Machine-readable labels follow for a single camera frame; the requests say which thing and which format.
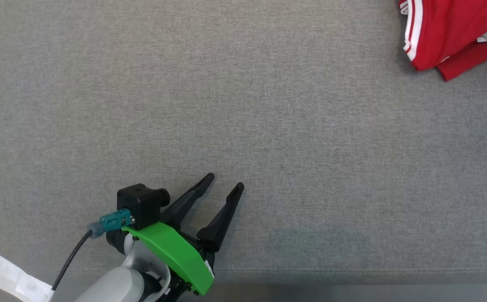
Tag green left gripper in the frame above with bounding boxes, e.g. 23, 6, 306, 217
122, 172, 245, 297

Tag red and white basketball jersey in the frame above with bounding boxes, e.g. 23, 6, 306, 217
398, 0, 487, 72

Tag red shorts with white stripe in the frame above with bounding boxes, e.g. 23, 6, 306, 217
436, 40, 487, 82

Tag teal left camera connector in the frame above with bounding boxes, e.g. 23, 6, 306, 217
87, 208, 135, 240

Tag thin black left camera cable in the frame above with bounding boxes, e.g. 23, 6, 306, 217
51, 230, 94, 291

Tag white cable label tag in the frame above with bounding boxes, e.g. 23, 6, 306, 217
0, 248, 54, 302

